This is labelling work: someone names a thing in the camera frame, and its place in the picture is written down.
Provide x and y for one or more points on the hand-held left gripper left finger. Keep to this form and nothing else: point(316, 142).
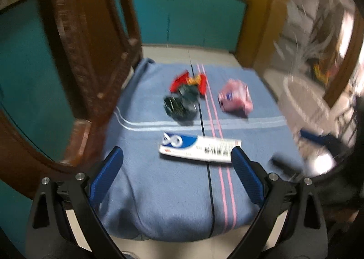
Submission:
point(106, 174)

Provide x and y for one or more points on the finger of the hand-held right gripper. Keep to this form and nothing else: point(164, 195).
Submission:
point(284, 163)
point(310, 135)

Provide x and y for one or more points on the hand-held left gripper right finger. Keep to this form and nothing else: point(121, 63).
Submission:
point(247, 177)

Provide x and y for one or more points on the white plastic waste basket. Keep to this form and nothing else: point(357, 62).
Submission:
point(307, 105)

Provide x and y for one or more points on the white and blue carton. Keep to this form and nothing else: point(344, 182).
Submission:
point(182, 144)

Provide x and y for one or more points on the blue striped blanket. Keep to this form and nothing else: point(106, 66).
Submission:
point(170, 190)

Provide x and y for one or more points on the crumpled pink plastic wrapper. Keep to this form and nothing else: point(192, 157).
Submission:
point(234, 97)

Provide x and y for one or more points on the red and black toy car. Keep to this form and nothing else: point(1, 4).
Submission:
point(179, 105)

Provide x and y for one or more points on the red foil wrapper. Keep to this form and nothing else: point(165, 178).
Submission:
point(177, 82)

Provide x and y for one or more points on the wooden glass-front cabinet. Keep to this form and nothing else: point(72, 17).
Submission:
point(256, 5)

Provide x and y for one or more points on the carved wooden chair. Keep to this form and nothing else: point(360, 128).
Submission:
point(81, 34)

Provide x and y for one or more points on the teal kitchen base cabinets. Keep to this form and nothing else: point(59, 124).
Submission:
point(193, 19)

